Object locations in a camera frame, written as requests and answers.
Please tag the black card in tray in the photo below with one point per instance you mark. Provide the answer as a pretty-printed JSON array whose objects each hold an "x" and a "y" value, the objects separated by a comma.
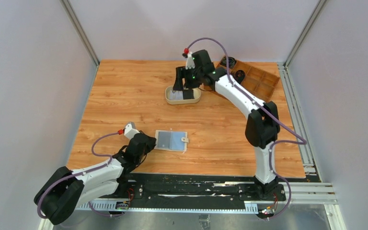
[{"x": 188, "y": 94}]

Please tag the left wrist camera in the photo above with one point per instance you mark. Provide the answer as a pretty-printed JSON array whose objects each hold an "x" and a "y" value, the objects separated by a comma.
[{"x": 130, "y": 130}]

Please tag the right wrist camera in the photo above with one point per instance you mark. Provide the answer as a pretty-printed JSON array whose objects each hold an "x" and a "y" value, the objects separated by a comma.
[{"x": 190, "y": 61}]

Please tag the beige card holder wallet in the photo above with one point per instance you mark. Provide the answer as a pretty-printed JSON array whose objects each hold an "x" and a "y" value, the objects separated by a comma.
[{"x": 171, "y": 140}]

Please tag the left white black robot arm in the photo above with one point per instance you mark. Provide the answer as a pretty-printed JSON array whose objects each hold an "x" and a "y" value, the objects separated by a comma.
[{"x": 68, "y": 189}]

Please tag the wooden compartment organizer box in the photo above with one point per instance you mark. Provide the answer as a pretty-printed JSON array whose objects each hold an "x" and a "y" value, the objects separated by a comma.
[{"x": 262, "y": 79}]

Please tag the beige oval tray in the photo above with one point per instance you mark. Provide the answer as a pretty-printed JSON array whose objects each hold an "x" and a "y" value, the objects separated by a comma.
[{"x": 197, "y": 95}]

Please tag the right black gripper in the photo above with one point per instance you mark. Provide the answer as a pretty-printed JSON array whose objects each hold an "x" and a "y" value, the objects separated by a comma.
[{"x": 180, "y": 74}]

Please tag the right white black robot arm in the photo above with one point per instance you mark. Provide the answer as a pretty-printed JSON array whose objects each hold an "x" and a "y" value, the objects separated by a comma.
[{"x": 262, "y": 126}]

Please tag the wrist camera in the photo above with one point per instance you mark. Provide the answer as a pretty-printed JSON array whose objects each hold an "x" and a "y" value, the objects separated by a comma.
[
  {"x": 130, "y": 130},
  {"x": 190, "y": 61}
]

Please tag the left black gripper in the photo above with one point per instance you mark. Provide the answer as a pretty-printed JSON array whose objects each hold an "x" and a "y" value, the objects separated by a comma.
[{"x": 151, "y": 144}]

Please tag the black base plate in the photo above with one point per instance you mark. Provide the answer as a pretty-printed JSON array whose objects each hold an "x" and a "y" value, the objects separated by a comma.
[{"x": 183, "y": 191}]

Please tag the white card in tray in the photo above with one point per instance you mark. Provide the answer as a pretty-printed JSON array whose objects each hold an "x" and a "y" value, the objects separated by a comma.
[{"x": 175, "y": 95}]

